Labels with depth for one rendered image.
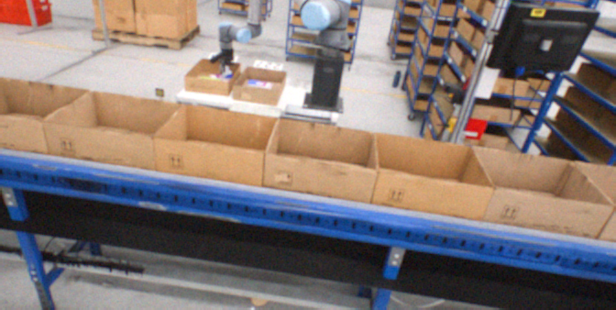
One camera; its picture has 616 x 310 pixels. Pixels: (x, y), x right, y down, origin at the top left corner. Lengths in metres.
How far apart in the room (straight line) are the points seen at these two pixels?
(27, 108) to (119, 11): 4.21
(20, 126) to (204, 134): 0.63
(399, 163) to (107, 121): 1.26
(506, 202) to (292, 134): 0.82
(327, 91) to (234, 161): 1.15
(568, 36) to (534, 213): 0.97
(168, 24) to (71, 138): 4.39
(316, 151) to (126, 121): 0.83
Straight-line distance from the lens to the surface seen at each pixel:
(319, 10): 2.08
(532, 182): 1.84
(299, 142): 1.60
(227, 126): 1.64
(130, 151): 1.50
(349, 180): 1.34
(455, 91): 2.21
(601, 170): 1.92
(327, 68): 2.33
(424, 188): 1.37
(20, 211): 1.86
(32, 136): 1.68
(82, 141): 1.57
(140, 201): 1.52
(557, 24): 2.13
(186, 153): 1.40
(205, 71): 2.85
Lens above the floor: 1.75
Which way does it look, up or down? 28 degrees down
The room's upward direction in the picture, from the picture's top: 7 degrees clockwise
